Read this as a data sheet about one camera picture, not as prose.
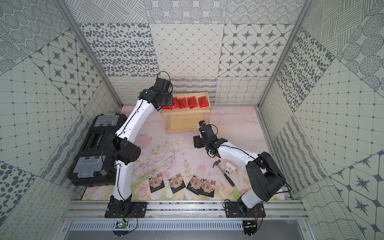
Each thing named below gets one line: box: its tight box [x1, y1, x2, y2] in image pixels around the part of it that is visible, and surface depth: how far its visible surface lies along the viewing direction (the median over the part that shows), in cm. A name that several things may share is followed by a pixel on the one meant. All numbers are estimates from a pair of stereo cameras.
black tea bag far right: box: [199, 178, 216, 198], surface depth 83 cm
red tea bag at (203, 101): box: [198, 96, 209, 108], surface depth 93 cm
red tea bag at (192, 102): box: [187, 96, 198, 109], surface depth 93 cm
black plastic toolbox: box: [67, 114, 128, 187], surface depth 76 cm
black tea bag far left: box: [148, 172, 165, 194], surface depth 85 cm
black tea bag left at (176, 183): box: [167, 173, 186, 194], surface depth 84 cm
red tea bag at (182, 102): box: [177, 97, 188, 109], surface depth 93 cm
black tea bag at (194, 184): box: [186, 174, 202, 196], surface depth 83 cm
